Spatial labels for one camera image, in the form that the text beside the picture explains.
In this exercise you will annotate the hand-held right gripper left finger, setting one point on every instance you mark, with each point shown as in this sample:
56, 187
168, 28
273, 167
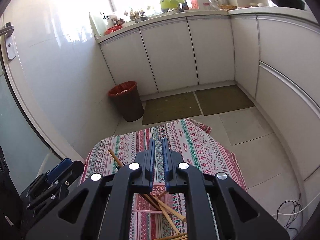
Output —
152, 160

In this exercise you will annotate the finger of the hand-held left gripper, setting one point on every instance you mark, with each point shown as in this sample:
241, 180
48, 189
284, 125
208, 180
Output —
60, 168
70, 180

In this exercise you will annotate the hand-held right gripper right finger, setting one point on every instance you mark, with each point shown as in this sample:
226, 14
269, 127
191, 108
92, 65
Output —
164, 160

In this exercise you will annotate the pink perforated plastic basket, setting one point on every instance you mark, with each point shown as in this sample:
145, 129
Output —
160, 188

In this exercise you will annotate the bamboo chopstick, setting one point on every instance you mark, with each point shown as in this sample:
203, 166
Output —
116, 158
172, 211
168, 218

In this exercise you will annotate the pile of bamboo chopsticks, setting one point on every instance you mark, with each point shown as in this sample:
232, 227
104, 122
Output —
178, 237

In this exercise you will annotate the patterned striped tablecloth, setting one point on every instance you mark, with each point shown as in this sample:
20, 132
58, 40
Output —
200, 150

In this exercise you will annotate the olive floor mat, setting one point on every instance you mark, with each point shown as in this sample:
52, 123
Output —
223, 100
171, 108

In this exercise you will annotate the brown trash bin red liner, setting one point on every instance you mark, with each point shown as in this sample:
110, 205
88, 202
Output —
127, 102

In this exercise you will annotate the frosted glass sliding door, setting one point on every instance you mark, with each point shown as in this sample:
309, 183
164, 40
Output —
15, 120

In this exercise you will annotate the white cabinet door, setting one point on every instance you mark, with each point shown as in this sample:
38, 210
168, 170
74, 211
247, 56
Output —
170, 55
245, 55
212, 50
127, 60

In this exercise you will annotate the white cabinet drawer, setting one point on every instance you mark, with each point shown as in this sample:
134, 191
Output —
287, 50
282, 120

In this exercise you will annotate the red bowl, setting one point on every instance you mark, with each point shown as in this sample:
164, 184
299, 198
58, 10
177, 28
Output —
113, 30

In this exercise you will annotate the metal basin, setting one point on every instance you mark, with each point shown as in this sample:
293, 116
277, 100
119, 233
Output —
141, 19

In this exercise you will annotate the white cutting board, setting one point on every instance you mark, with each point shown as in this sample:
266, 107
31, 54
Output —
97, 25

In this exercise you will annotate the white kitchen countertop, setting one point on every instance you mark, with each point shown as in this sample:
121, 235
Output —
175, 14

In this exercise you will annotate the dark bottle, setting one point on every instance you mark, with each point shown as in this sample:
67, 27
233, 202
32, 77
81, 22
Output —
183, 4

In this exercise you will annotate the green plastic bowl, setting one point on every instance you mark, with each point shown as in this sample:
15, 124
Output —
171, 1

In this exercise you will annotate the red bottle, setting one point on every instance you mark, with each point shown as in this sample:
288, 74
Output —
193, 2

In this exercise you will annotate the woven bread basket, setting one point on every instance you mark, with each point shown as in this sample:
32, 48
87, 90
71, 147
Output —
228, 7

